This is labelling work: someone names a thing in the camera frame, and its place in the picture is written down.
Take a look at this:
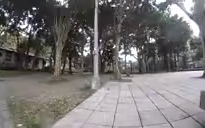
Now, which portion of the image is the pale pole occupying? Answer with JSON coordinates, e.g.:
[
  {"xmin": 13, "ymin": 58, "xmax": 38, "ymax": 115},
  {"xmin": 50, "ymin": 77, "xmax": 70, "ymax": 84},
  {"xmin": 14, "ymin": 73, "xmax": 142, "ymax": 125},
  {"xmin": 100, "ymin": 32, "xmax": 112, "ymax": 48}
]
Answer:
[{"xmin": 90, "ymin": 0, "xmax": 102, "ymax": 90}]

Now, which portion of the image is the group of trees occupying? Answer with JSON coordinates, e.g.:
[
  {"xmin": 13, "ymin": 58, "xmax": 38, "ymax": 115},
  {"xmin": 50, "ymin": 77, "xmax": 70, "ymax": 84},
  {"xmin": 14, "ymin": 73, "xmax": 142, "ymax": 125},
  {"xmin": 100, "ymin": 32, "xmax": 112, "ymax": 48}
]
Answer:
[{"xmin": 0, "ymin": 0, "xmax": 205, "ymax": 81}]

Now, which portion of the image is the grey stone slab pavement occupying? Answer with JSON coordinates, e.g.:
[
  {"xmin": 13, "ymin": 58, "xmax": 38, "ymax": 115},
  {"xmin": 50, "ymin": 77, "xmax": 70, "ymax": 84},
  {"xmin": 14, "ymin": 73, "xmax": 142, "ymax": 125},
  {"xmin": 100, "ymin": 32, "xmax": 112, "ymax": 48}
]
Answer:
[{"xmin": 51, "ymin": 69, "xmax": 205, "ymax": 128}]

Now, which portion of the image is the bare dirt ground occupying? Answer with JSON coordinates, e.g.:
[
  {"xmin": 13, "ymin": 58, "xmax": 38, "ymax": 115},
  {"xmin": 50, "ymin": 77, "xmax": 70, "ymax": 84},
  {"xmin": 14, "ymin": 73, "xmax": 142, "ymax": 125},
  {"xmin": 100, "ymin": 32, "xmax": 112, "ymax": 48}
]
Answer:
[{"xmin": 0, "ymin": 70, "xmax": 114, "ymax": 128}]

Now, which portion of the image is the low building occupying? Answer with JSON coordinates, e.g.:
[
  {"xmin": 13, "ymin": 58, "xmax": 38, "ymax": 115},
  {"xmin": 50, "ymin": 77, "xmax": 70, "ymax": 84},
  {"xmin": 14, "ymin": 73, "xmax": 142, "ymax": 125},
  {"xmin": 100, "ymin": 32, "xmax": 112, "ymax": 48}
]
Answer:
[{"xmin": 0, "ymin": 46, "xmax": 49, "ymax": 72}]

